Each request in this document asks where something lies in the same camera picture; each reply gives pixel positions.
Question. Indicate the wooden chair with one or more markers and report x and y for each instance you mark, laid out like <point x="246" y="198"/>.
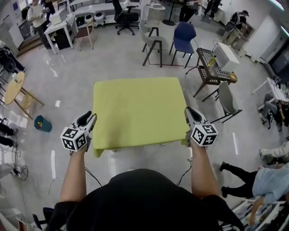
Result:
<point x="84" y="33"/>

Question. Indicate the white paper cup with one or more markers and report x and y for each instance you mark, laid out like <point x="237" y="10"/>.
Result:
<point x="15" y="76"/>

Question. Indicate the black pole stand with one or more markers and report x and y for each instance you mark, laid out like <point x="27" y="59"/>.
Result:
<point x="169" y="22"/>

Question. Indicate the round white table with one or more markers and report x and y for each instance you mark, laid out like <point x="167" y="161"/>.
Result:
<point x="155" y="7"/>

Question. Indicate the teal waste bin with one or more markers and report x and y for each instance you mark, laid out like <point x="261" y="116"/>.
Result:
<point x="46" y="126"/>

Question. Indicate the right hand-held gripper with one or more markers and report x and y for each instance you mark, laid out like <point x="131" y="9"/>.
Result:
<point x="203" y="135"/>

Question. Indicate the white side table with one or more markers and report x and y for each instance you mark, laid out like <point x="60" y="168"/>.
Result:
<point x="271" y="84"/>

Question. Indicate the yellow-green tablecloth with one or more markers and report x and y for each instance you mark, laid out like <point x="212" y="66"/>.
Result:
<point x="137" y="108"/>

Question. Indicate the grey chair with dark legs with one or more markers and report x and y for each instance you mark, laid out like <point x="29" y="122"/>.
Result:
<point x="155" y="42"/>

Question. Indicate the white storage shelf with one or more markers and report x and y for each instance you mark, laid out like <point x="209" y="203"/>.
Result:
<point x="243" y="209"/>

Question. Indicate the navy blue chair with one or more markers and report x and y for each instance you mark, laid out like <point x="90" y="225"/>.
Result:
<point x="184" y="33"/>

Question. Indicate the red and white box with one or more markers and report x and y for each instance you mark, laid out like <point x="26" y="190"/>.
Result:
<point x="21" y="225"/>

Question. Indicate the small grey cabinet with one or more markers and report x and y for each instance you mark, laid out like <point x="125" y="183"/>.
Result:
<point x="246" y="33"/>

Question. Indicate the yellow-green bottle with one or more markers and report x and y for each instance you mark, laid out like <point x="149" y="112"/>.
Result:
<point x="212" y="62"/>

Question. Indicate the black office chair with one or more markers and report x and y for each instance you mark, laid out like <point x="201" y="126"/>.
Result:
<point x="48" y="214"/>
<point x="126" y="17"/>

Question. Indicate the black box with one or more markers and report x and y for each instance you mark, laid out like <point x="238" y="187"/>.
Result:
<point x="64" y="39"/>

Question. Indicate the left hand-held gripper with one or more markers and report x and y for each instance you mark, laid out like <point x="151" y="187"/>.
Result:
<point x="73" y="139"/>

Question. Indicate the grey chair with black frame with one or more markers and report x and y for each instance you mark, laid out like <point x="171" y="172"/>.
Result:
<point x="228" y="97"/>

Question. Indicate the round wooden table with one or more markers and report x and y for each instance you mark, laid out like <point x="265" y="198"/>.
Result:
<point x="13" y="90"/>

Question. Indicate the white desk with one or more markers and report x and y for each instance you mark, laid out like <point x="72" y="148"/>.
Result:
<point x="56" y="28"/>

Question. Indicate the person's left forearm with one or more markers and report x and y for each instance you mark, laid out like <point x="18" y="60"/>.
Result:
<point x="73" y="176"/>

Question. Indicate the person's right forearm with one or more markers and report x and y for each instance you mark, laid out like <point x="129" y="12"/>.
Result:
<point x="203" y="171"/>

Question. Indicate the brown perforated metal table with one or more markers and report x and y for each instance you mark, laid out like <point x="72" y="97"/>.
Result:
<point x="207" y="74"/>

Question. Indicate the white shelf rack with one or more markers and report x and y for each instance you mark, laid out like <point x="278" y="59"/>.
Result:
<point x="101" y="7"/>

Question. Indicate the white power strip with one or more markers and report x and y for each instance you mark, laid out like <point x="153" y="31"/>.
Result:
<point x="17" y="171"/>

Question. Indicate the white rice cooker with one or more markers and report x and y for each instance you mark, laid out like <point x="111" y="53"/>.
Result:
<point x="99" y="18"/>
<point x="89" y="18"/>

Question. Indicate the person's black shirt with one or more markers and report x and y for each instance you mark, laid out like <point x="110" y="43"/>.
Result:
<point x="144" y="203"/>

